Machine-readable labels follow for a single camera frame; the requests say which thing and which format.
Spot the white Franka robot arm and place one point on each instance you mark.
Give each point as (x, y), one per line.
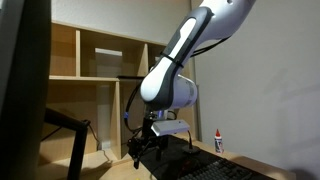
(180, 56)

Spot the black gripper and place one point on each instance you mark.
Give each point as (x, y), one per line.
(146, 141)

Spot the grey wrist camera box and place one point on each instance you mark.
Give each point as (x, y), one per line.
(170, 127)

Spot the white glue bottle red cap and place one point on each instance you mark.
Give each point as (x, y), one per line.
(218, 143)

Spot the wooden shelf unit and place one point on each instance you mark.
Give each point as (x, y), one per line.
(96, 100)

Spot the black desk mat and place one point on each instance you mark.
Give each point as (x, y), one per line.
(176, 163)

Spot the flat black tray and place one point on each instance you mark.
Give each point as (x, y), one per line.
(128, 77)

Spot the dark computer monitor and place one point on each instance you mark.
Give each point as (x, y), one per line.
(23, 90)

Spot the grey mechanical keyboard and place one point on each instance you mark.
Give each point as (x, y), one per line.
(220, 170)

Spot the black gooseneck microphone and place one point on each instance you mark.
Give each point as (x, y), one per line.
(191, 149)

